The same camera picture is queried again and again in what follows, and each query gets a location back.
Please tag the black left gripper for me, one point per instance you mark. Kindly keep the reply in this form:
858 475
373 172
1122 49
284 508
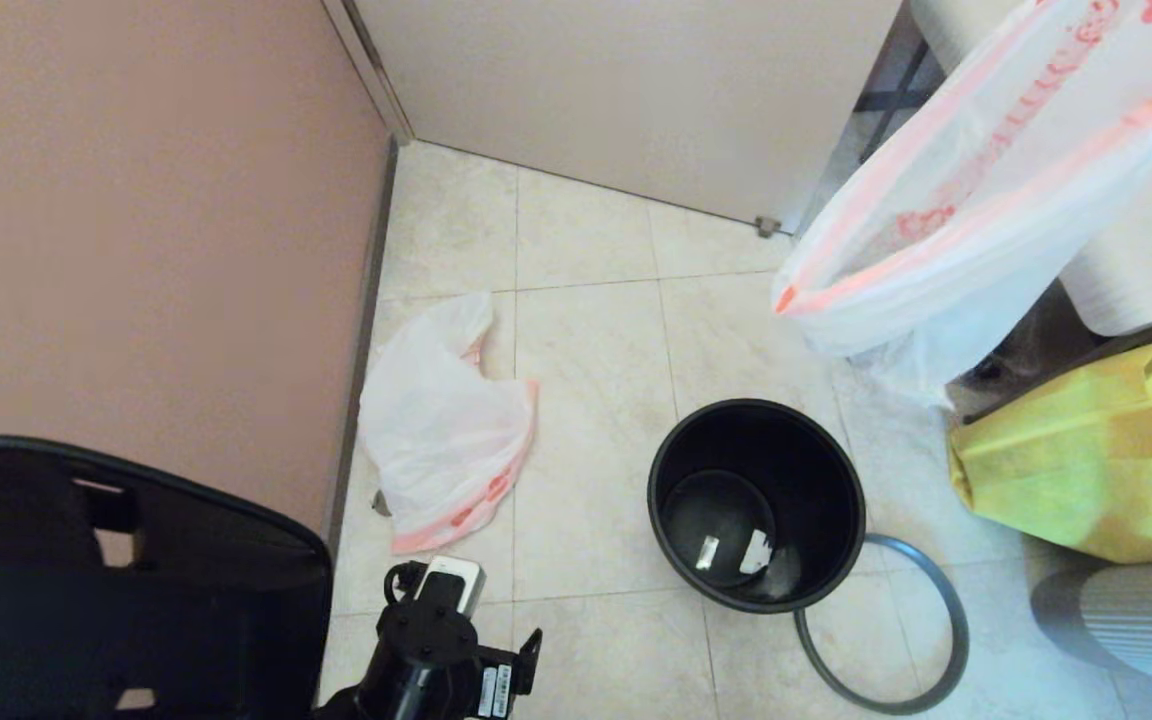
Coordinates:
426 640

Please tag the round metal floor door stop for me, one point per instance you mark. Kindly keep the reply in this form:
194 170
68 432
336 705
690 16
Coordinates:
381 503

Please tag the yellow fabric bag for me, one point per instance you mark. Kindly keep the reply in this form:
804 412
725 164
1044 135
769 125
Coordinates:
1066 470

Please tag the light wood grain table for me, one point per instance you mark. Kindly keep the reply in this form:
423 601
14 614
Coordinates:
1146 260

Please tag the white ribbed round stool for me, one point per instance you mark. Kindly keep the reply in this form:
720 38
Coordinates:
1146 625

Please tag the white door frame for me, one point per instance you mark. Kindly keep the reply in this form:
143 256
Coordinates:
381 80

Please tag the small metal door bracket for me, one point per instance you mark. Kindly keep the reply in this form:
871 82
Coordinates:
768 227

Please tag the black round trash bin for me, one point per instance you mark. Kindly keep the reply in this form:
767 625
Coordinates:
806 470

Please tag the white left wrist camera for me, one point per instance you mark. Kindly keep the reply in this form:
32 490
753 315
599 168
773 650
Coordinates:
451 580

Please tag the grey metal baseboard strip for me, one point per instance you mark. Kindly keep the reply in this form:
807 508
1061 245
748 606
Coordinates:
377 250

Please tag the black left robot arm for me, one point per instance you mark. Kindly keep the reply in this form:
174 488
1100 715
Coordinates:
136 600

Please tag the white door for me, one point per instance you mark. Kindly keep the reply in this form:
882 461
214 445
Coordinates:
636 90

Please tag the white plastic bag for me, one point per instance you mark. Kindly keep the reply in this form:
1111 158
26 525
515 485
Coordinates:
996 200

